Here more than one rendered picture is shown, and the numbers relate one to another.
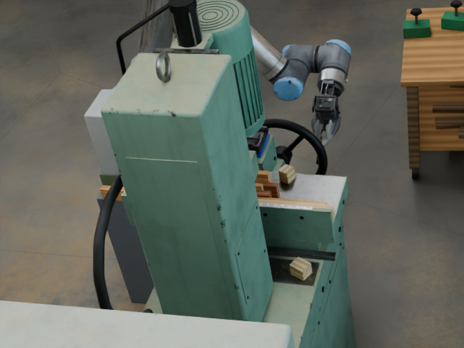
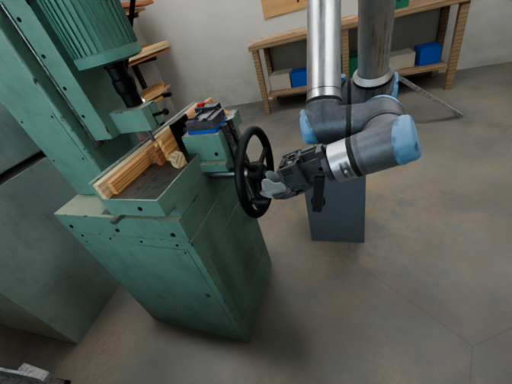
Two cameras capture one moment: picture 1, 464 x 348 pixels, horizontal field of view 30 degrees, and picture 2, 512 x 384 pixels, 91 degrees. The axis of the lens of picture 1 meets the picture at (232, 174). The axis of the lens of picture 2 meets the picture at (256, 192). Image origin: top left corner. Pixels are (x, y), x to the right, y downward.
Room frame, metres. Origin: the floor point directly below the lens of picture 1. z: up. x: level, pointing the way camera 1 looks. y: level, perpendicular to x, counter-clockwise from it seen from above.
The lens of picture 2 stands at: (2.13, -0.85, 1.23)
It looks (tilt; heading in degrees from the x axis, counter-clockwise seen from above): 36 degrees down; 94
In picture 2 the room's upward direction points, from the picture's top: 17 degrees counter-clockwise
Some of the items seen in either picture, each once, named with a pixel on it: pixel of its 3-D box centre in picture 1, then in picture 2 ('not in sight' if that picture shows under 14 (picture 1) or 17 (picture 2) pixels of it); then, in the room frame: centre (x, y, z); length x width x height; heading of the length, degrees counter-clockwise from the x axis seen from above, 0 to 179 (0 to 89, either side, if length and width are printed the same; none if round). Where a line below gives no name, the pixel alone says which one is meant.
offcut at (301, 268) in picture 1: (300, 268); not in sight; (1.62, -0.13, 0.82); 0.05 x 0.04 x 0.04; 40
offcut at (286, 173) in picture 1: (286, 174); (177, 159); (1.89, -0.15, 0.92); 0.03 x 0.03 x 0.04; 42
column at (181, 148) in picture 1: (199, 210); (56, 91); (1.53, 0.09, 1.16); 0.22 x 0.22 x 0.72; 66
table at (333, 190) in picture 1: (241, 190); (196, 151); (1.92, -0.02, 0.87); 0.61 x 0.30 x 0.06; 66
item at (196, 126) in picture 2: (242, 139); (207, 116); (2.00, -0.05, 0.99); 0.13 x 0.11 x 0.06; 66
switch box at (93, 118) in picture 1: (113, 132); not in sight; (1.56, 0.23, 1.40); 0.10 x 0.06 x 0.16; 156
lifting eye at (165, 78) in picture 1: (163, 67); not in sight; (1.53, 0.09, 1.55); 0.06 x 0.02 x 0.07; 156
